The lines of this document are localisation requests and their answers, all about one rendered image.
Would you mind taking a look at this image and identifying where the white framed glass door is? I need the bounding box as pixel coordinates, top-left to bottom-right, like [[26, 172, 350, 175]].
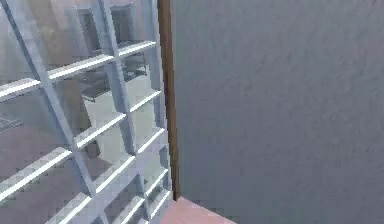
[[0, 0, 174, 224]]

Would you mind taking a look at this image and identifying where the brown wooden door frame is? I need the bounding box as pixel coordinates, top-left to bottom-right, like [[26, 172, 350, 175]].
[[156, 0, 182, 202]]

